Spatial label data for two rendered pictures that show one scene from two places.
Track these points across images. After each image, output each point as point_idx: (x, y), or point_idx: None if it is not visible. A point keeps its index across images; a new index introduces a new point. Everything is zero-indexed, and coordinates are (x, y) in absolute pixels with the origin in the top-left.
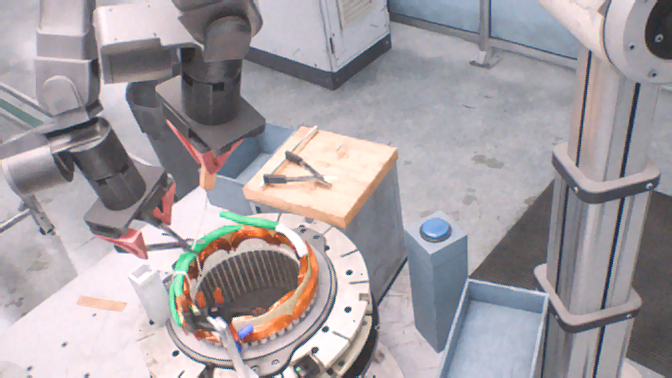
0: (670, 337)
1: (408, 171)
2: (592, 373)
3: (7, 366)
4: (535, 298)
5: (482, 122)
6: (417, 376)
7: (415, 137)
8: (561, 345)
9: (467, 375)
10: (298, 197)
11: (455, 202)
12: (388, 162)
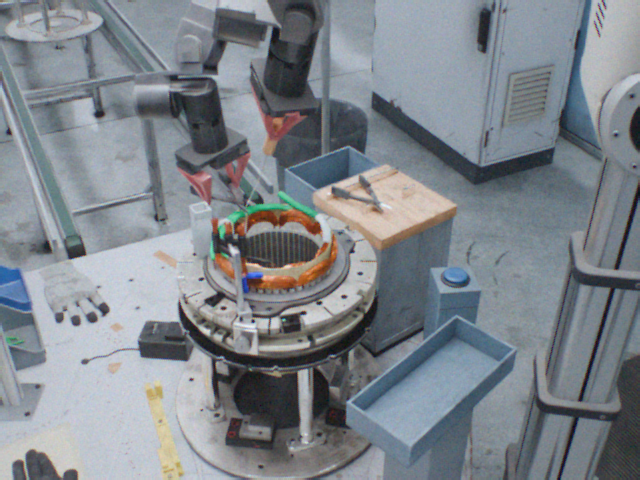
0: None
1: (513, 284)
2: (559, 468)
3: (83, 278)
4: (505, 349)
5: None
6: None
7: (536, 255)
8: (534, 424)
9: (419, 385)
10: (353, 214)
11: (548, 329)
12: (443, 214)
